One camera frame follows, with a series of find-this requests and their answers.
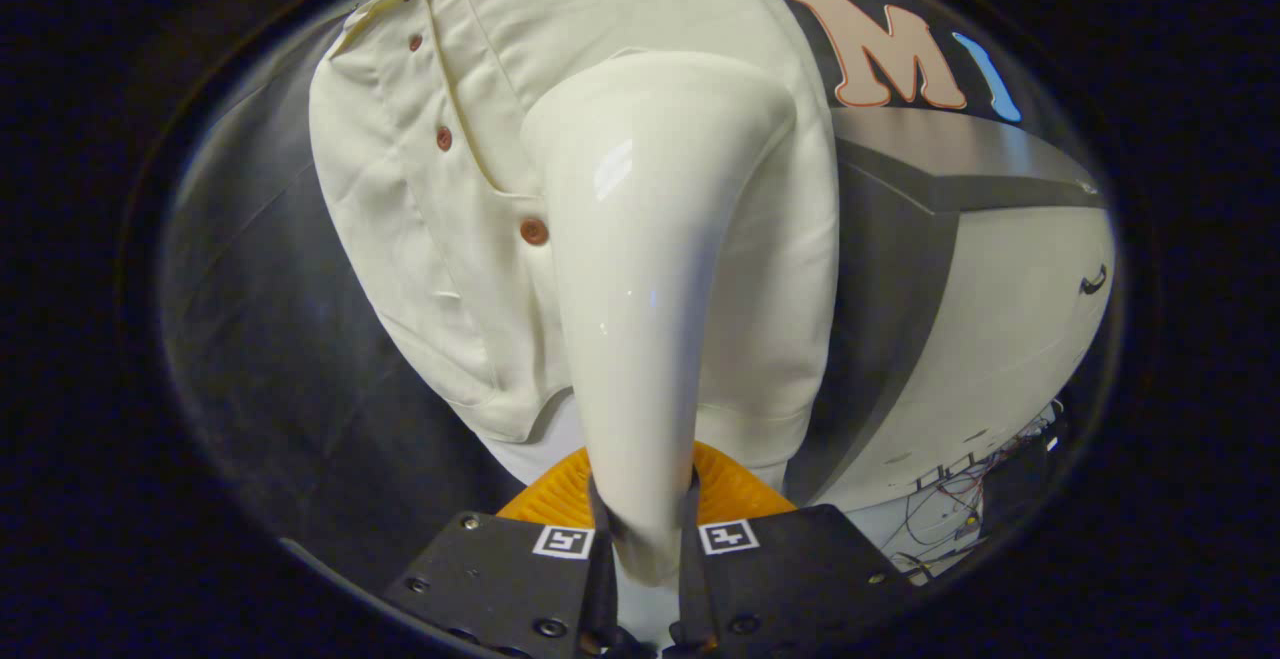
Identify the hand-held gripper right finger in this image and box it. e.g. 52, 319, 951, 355
673, 440, 918, 658

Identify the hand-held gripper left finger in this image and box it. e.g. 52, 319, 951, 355
378, 445, 623, 659

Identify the cream button shirt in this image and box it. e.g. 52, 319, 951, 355
308, 0, 841, 468

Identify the white cabinet with grey top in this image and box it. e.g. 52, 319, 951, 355
783, 106, 1117, 516

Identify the bundle of thin cables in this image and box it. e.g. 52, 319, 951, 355
885, 401, 1067, 582

